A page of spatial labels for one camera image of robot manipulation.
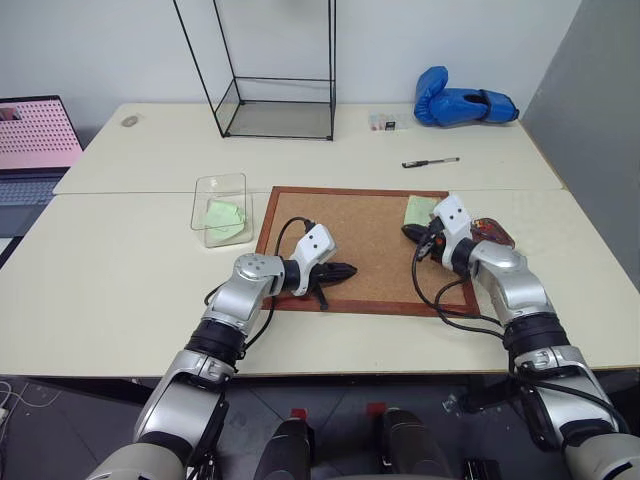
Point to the clear plastic box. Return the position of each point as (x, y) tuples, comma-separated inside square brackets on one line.
[(220, 190)]

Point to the small clear pushpin case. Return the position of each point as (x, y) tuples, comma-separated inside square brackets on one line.
[(387, 121)]

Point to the dark rounded robot leg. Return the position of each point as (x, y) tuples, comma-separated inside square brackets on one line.
[(287, 450), (412, 445)]

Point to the crumpled green sticky note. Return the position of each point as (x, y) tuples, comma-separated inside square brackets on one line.
[(225, 216)]

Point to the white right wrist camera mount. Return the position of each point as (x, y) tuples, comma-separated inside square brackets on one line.
[(452, 220)]

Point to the red tag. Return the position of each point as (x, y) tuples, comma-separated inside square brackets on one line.
[(375, 409), (299, 413)]

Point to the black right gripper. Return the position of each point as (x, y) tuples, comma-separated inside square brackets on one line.
[(434, 244)]

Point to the small round grey disc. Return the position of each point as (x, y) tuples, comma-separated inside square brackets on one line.
[(131, 120)]

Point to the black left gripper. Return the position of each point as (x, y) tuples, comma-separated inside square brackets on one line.
[(322, 276)]

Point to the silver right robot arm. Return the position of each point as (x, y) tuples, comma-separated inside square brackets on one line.
[(520, 290)]

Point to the blue boxing glove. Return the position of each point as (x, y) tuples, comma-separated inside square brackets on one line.
[(455, 102)]

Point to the clear tray with pushpins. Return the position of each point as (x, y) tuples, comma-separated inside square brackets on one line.
[(492, 232)]

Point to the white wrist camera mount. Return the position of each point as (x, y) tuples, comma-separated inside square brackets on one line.
[(316, 245), (452, 220)]

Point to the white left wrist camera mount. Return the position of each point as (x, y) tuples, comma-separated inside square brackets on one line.
[(316, 245)]

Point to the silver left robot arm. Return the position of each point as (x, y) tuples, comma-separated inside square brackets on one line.
[(227, 300)]

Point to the black gel pen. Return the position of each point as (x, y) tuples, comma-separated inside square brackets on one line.
[(430, 162)]

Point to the flat green sticky note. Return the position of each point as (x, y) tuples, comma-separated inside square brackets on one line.
[(417, 210)]

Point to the wood-framed cork board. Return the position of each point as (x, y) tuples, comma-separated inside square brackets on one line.
[(360, 240)]

